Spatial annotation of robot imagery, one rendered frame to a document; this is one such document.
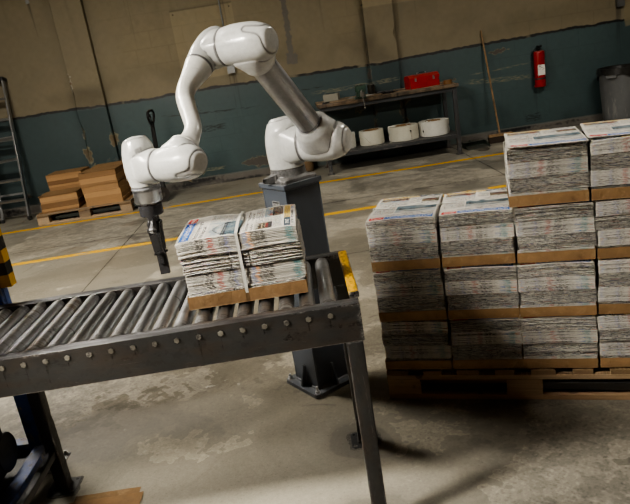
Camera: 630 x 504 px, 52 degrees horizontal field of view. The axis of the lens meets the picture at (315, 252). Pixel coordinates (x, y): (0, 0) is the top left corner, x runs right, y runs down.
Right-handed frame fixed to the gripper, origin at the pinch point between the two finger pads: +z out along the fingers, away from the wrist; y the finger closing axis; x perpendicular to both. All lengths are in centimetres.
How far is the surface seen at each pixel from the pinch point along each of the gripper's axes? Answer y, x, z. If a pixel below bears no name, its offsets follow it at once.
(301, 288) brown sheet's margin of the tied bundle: -14.4, -43.7, 11.1
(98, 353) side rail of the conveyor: -28.3, 17.7, 16.2
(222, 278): -13.6, -20.1, 4.1
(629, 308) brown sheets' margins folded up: 22, -165, 53
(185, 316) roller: -15.9, -6.8, 13.7
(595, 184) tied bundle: 26, -155, 3
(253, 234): -14.5, -32.1, -8.4
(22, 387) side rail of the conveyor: -28, 42, 23
